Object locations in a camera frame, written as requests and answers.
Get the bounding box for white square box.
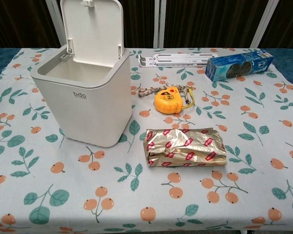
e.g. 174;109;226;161
30;50;132;148

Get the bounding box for blue snack package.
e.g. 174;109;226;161
205;50;275;82

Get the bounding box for yellow tape measure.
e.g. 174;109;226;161
154;87;195;114

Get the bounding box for gold wrapper package red labels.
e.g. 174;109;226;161
143;128;228;168

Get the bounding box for white folding laptop stand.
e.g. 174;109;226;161
138;52;219;68

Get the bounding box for floral fruit print tablecloth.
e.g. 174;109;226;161
0;47;293;234

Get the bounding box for patterned braided lanyard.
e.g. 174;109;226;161
137;85;190;104

